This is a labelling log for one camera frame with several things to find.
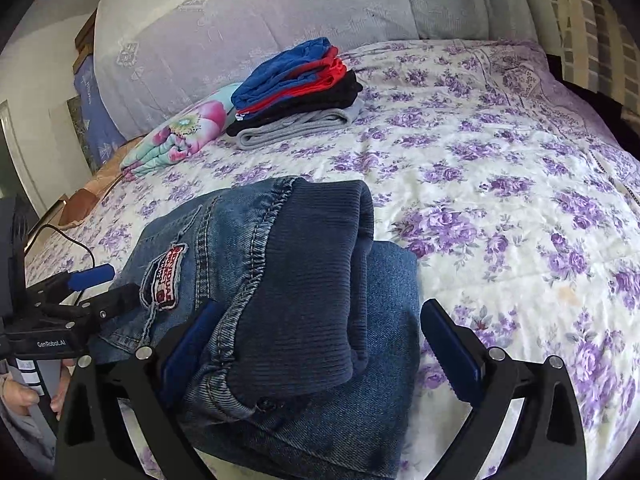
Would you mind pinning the grey padded headboard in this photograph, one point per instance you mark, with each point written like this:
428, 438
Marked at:
250, 10

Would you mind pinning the folded teal pink floral quilt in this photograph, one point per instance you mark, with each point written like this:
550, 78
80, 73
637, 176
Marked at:
175, 135

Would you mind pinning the folded grey garment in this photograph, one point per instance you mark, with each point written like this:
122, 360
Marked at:
290, 127

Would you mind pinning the purple floral bedsheet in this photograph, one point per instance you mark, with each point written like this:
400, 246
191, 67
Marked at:
500, 185

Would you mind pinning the folded red garment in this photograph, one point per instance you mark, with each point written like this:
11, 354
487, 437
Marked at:
332, 71

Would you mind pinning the person's left forearm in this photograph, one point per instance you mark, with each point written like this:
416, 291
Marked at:
25, 440

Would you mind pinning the white door frame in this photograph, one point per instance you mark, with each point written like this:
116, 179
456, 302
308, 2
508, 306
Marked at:
20, 160

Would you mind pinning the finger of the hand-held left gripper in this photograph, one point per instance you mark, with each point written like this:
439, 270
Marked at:
92, 276
117, 300

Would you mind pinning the stack of folded clothes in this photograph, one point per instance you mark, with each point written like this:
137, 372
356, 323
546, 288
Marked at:
325, 95

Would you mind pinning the brown wooden headboard frame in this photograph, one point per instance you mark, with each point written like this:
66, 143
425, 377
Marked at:
84, 47

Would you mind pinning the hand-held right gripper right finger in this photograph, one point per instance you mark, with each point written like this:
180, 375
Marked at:
450, 355

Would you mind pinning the tan checkered curtain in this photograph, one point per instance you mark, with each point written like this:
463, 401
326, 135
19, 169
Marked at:
590, 25

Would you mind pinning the blue denim jeans pants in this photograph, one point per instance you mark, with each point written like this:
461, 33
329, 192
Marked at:
300, 285

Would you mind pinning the folded blue garment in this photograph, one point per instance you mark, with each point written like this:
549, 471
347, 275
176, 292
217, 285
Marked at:
285, 70

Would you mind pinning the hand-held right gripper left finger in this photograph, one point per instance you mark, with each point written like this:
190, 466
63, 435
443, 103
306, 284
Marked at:
192, 345

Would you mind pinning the blue patterned cushion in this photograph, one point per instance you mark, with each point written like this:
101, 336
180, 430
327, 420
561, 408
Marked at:
97, 125

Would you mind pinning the tan pillow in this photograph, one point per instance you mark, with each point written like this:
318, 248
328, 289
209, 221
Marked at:
80, 205

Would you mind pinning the person's left hand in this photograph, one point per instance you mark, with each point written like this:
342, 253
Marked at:
20, 397

